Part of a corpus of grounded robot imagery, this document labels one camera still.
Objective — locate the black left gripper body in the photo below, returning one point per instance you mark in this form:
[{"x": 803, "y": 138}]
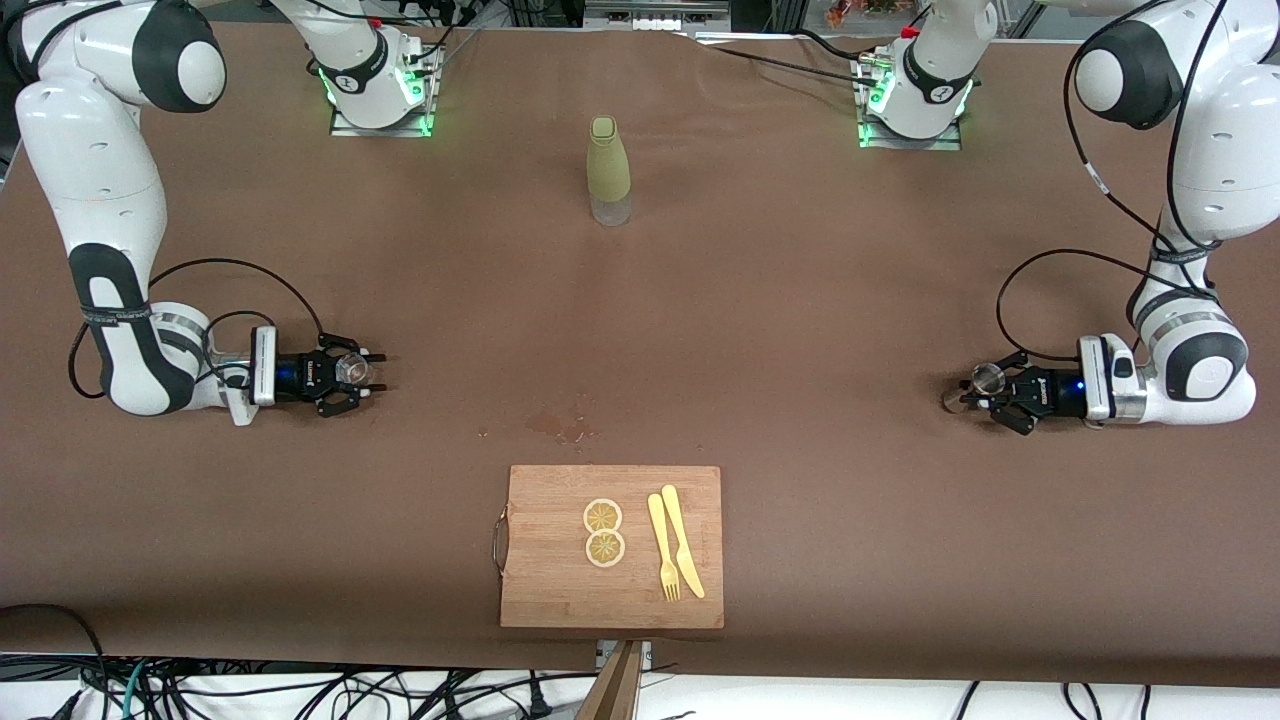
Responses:
[{"x": 1053, "y": 391}]

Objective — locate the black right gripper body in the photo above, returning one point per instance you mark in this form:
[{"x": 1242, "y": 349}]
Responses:
[{"x": 298, "y": 375}]

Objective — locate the small clear glass cup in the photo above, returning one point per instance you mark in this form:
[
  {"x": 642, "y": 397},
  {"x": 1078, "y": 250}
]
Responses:
[{"x": 352, "y": 368}]

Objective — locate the steel double jigger measuring cup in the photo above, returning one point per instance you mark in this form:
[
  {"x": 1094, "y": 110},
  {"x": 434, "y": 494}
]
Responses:
[{"x": 988, "y": 377}]

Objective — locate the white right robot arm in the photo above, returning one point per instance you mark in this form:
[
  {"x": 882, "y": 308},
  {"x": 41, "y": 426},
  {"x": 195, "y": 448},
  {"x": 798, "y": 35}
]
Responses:
[{"x": 100, "y": 180}]

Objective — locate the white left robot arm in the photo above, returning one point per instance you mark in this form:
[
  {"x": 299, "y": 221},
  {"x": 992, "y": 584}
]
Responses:
[{"x": 1220, "y": 150}]

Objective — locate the brown table cover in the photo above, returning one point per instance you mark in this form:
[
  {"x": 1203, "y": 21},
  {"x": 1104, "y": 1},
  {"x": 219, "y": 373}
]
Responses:
[{"x": 900, "y": 550}]

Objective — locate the wooden cutting board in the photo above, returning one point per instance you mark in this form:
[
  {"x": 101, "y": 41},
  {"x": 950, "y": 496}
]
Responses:
[{"x": 550, "y": 585}]

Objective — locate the lemon slice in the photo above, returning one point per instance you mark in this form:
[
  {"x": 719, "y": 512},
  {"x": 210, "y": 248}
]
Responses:
[
  {"x": 605, "y": 549},
  {"x": 602, "y": 516}
]

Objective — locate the green sleeved glass bottle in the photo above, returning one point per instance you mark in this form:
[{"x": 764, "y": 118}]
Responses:
[{"x": 608, "y": 170}]

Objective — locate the yellow plastic fork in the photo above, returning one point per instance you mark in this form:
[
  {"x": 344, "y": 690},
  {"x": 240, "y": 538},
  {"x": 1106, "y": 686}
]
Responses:
[{"x": 657, "y": 530}]

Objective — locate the yellow plastic knife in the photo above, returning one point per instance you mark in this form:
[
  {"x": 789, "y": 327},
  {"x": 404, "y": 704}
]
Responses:
[{"x": 675, "y": 520}]

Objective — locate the wooden stick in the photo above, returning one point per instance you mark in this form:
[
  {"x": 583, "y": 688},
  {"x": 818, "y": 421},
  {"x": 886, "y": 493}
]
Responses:
[{"x": 615, "y": 690}]

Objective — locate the grey background device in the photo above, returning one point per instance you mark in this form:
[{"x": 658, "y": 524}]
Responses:
[{"x": 655, "y": 15}]

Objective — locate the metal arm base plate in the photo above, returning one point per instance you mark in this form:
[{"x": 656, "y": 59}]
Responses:
[
  {"x": 945, "y": 143},
  {"x": 345, "y": 130}
]

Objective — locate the small metal bracket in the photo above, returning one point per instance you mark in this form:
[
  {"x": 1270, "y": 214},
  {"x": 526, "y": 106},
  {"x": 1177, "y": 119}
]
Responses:
[{"x": 604, "y": 652}]

